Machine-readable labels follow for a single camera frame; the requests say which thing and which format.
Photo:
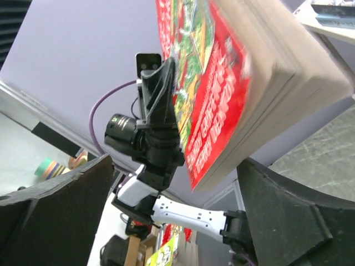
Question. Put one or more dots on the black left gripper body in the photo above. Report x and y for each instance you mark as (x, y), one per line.
(157, 146)

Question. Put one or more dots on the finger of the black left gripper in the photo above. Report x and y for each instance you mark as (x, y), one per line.
(157, 89)

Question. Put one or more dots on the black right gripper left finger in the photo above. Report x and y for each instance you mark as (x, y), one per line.
(55, 222)

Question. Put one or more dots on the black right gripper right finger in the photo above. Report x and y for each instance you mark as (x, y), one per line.
(292, 224)

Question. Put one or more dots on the red 13-Storey Treehouse book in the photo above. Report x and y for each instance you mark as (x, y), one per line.
(246, 71)

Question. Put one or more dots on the Little Women book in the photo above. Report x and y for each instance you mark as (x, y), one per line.
(334, 8)

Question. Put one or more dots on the colourful tape rolls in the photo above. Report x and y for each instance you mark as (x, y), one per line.
(49, 168)

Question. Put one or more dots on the white two-tier shelf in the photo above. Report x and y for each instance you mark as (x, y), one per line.
(306, 16)

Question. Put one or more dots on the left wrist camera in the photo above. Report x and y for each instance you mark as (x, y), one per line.
(147, 61)

